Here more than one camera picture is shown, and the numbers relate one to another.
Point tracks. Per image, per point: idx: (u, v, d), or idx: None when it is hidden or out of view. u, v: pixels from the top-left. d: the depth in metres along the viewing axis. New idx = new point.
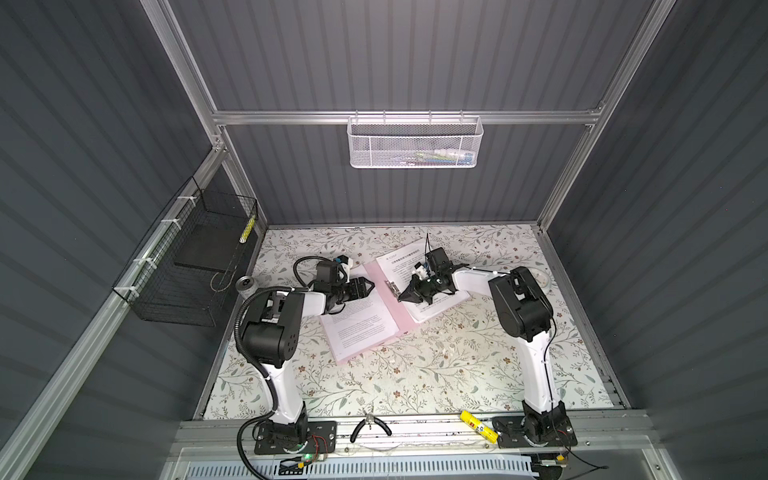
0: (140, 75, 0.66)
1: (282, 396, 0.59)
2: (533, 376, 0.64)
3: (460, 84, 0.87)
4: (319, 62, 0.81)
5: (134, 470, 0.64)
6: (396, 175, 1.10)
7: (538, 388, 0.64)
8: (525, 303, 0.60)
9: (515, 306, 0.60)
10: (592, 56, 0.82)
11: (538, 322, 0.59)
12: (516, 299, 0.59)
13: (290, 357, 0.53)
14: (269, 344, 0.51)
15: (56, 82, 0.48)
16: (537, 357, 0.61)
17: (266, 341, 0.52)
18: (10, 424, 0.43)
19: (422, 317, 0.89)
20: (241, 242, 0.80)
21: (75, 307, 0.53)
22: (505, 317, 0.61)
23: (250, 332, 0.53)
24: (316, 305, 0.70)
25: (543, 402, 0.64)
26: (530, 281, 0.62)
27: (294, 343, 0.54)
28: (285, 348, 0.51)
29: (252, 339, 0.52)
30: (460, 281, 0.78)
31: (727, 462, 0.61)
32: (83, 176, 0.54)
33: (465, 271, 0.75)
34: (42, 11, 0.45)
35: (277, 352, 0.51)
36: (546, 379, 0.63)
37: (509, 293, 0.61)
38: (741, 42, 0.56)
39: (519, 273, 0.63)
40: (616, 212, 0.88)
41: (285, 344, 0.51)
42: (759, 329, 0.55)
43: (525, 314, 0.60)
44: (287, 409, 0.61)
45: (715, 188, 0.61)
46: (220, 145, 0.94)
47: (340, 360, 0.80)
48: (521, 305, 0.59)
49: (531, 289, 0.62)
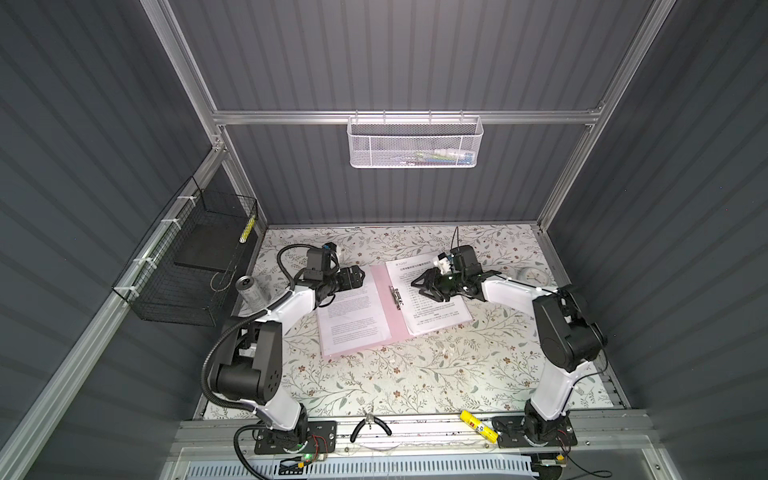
0: (140, 74, 0.66)
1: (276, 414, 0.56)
2: (553, 391, 0.60)
3: (460, 84, 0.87)
4: (319, 62, 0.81)
5: (134, 470, 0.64)
6: (396, 175, 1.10)
7: (553, 400, 0.61)
8: (575, 330, 0.54)
9: (565, 333, 0.51)
10: (592, 55, 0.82)
11: (587, 354, 0.50)
12: (566, 326, 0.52)
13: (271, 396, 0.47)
14: (246, 384, 0.46)
15: (56, 82, 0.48)
16: (570, 381, 0.53)
17: (243, 379, 0.46)
18: (10, 425, 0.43)
19: (419, 331, 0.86)
20: (241, 242, 0.80)
21: (75, 307, 0.53)
22: (548, 343, 0.53)
23: (225, 368, 0.46)
24: (302, 308, 0.61)
25: (553, 412, 0.62)
26: (582, 303, 0.53)
27: (275, 379, 0.48)
28: (265, 387, 0.45)
29: (226, 378, 0.46)
30: (492, 293, 0.69)
31: (728, 462, 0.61)
32: (83, 176, 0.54)
33: (502, 284, 0.68)
34: (41, 11, 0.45)
35: (256, 391, 0.45)
36: (566, 397, 0.57)
37: (558, 317, 0.51)
38: (741, 42, 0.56)
39: (569, 293, 0.55)
40: (617, 211, 0.88)
41: (264, 384, 0.45)
42: (759, 328, 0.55)
43: (577, 346, 0.51)
44: (284, 421, 0.60)
45: (716, 188, 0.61)
46: (219, 145, 0.93)
47: (326, 356, 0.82)
48: (570, 333, 0.51)
49: (583, 313, 0.52)
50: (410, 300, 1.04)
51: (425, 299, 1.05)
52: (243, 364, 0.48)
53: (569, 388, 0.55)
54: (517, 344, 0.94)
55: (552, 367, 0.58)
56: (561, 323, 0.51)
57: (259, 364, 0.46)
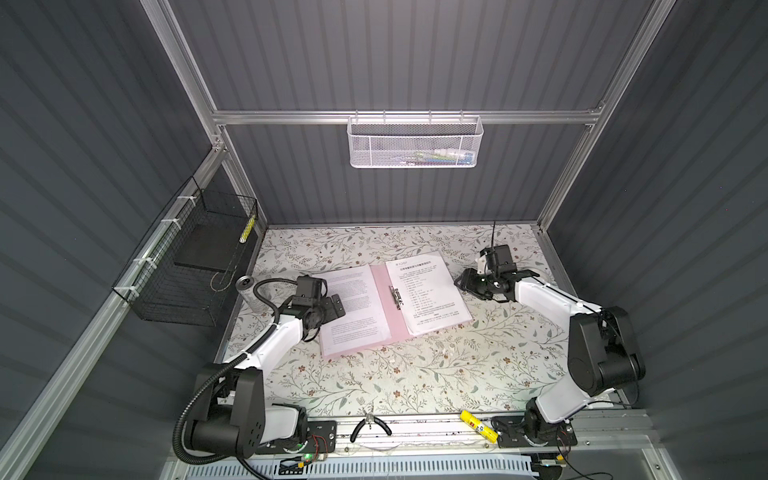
0: (140, 74, 0.66)
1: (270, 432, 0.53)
2: (565, 404, 0.58)
3: (460, 84, 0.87)
4: (319, 62, 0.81)
5: (134, 470, 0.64)
6: (396, 175, 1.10)
7: (561, 411, 0.60)
8: (611, 356, 0.49)
9: (600, 357, 0.47)
10: (592, 55, 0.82)
11: (620, 383, 0.46)
12: (601, 350, 0.47)
13: (254, 445, 0.43)
14: (222, 439, 0.42)
15: (56, 81, 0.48)
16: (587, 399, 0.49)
17: (219, 435, 0.42)
18: (10, 424, 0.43)
19: (419, 331, 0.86)
20: (241, 242, 0.80)
21: (75, 307, 0.53)
22: (578, 364, 0.49)
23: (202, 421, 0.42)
24: (288, 340, 0.57)
25: (555, 418, 0.62)
26: (626, 331, 0.48)
27: (256, 429, 0.43)
28: (244, 443, 0.41)
29: (202, 433, 0.42)
30: (529, 296, 0.64)
31: (729, 462, 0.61)
32: (83, 176, 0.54)
33: (541, 292, 0.62)
34: (42, 12, 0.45)
35: (234, 446, 0.41)
36: (574, 411, 0.56)
37: (593, 339, 0.47)
38: (742, 42, 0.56)
39: (614, 317, 0.49)
40: (617, 211, 0.88)
41: (242, 439, 0.41)
42: (759, 328, 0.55)
43: (610, 373, 0.47)
44: (283, 429, 0.60)
45: (716, 188, 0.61)
46: (219, 145, 0.93)
47: (326, 356, 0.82)
48: (605, 358, 0.47)
49: (623, 340, 0.49)
50: (410, 300, 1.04)
51: (425, 299, 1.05)
52: (223, 414, 0.44)
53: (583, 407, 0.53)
54: (517, 344, 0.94)
55: (573, 383, 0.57)
56: (596, 345, 0.47)
57: (236, 417, 0.42)
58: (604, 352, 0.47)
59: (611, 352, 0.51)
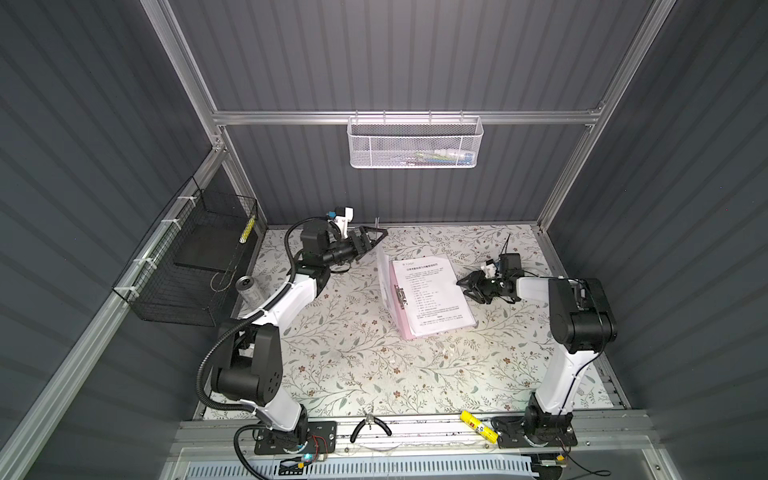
0: (140, 74, 0.66)
1: (276, 417, 0.56)
2: (554, 383, 0.63)
3: (460, 84, 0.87)
4: (320, 62, 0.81)
5: (134, 470, 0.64)
6: (397, 175, 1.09)
7: (554, 396, 0.63)
8: (586, 316, 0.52)
9: (572, 310, 0.55)
10: (592, 57, 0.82)
11: (591, 340, 0.53)
12: (573, 305, 0.56)
13: (271, 396, 0.47)
14: (247, 383, 0.46)
15: (56, 82, 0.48)
16: (572, 369, 0.57)
17: (243, 379, 0.46)
18: (10, 424, 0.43)
19: (421, 331, 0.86)
20: (241, 242, 0.80)
21: (76, 307, 0.53)
22: (555, 320, 0.58)
23: (226, 368, 0.46)
24: (307, 292, 0.60)
25: (551, 406, 0.64)
26: (599, 293, 0.56)
27: (274, 380, 0.47)
28: (264, 390, 0.45)
29: (226, 378, 0.46)
30: (524, 291, 0.76)
31: (729, 461, 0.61)
32: (83, 176, 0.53)
33: (530, 280, 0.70)
34: (42, 11, 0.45)
35: (256, 392, 0.45)
36: (567, 392, 0.61)
37: (567, 296, 0.56)
38: (741, 42, 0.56)
39: (589, 283, 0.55)
40: (617, 211, 0.88)
41: (262, 391, 0.45)
42: (759, 329, 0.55)
43: (581, 327, 0.54)
44: (283, 421, 0.59)
45: (716, 188, 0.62)
46: (219, 145, 0.93)
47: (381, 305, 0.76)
48: (578, 313, 0.55)
49: (596, 303, 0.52)
50: (414, 301, 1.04)
51: (429, 300, 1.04)
52: (243, 364, 0.48)
53: (571, 382, 0.59)
54: (517, 344, 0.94)
55: (558, 355, 0.61)
56: (571, 301, 0.56)
57: (256, 368, 0.45)
58: (578, 309, 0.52)
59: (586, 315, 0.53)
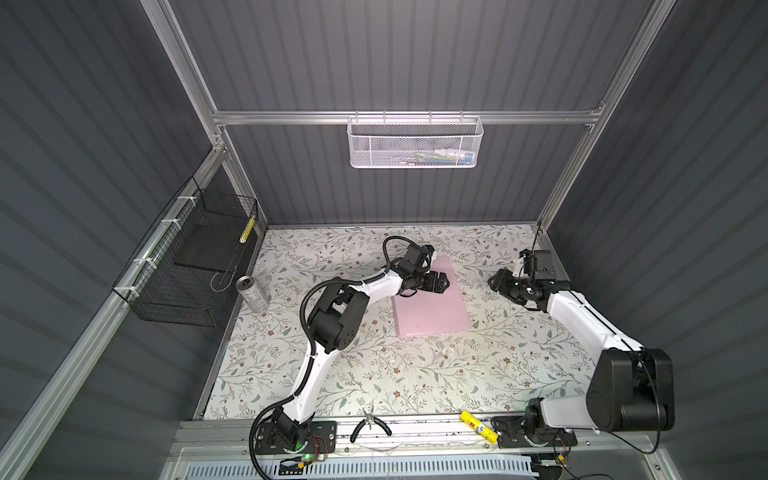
0: (141, 75, 0.66)
1: (308, 386, 0.63)
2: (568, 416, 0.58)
3: (460, 84, 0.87)
4: (319, 62, 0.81)
5: (134, 470, 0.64)
6: (397, 175, 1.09)
7: (562, 420, 0.60)
8: (639, 404, 0.44)
9: (623, 402, 0.43)
10: (592, 56, 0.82)
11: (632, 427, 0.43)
12: (628, 396, 0.43)
13: (341, 348, 0.59)
14: (332, 329, 0.59)
15: (56, 83, 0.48)
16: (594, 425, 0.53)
17: (330, 324, 0.60)
18: (10, 424, 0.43)
19: (409, 333, 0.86)
20: (241, 242, 0.80)
21: (76, 307, 0.53)
22: (599, 398, 0.46)
23: (321, 310, 0.61)
24: (392, 287, 0.73)
25: (555, 423, 0.63)
26: (664, 381, 0.43)
27: (348, 338, 0.59)
28: (341, 339, 0.58)
29: (319, 317, 0.61)
30: (561, 313, 0.60)
31: (729, 461, 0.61)
32: (83, 176, 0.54)
33: (577, 312, 0.56)
34: (42, 12, 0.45)
35: (334, 339, 0.59)
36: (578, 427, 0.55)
37: (625, 385, 0.43)
38: (741, 42, 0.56)
39: (653, 361, 0.44)
40: (617, 211, 0.88)
41: (340, 338, 0.58)
42: (759, 329, 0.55)
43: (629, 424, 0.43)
44: (303, 408, 0.64)
45: (716, 188, 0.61)
46: (220, 145, 0.94)
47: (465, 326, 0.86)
48: (630, 406, 0.43)
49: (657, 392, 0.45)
50: None
51: None
52: (334, 314, 0.62)
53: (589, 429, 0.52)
54: (517, 344, 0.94)
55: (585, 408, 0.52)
56: (625, 392, 0.43)
57: (343, 320, 0.59)
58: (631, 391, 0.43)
59: (637, 393, 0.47)
